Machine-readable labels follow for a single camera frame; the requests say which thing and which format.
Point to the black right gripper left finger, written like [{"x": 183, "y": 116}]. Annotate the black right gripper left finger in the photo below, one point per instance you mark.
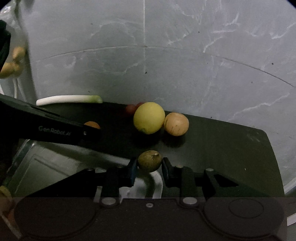
[{"x": 118, "y": 177}]

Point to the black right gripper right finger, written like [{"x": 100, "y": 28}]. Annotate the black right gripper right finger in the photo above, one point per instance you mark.
[{"x": 185, "y": 179}]

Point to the small green-brown round fruit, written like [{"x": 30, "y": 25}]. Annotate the small green-brown round fruit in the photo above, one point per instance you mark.
[{"x": 149, "y": 161}]

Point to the tan striped round melon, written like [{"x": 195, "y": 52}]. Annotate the tan striped round melon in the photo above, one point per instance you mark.
[{"x": 176, "y": 124}]

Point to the small orange tangerine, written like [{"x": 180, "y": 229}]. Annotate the small orange tangerine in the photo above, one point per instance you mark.
[{"x": 92, "y": 124}]

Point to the yellow lemon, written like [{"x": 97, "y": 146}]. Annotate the yellow lemon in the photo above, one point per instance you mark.
[{"x": 149, "y": 118}]

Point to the red cherry tomato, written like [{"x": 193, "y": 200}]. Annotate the red cherry tomato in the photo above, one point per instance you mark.
[
  {"x": 131, "y": 108},
  {"x": 139, "y": 104}
]

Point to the silver metal tray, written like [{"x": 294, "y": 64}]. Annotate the silver metal tray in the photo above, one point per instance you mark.
[{"x": 37, "y": 165}]

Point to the clear plastic bag with potatoes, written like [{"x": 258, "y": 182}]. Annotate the clear plastic bag with potatoes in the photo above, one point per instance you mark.
[{"x": 13, "y": 46}]

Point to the black square side table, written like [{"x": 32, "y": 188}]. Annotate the black square side table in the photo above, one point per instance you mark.
[{"x": 240, "y": 152}]

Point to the white green leek stalk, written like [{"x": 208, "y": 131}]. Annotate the white green leek stalk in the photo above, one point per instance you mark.
[{"x": 69, "y": 99}]

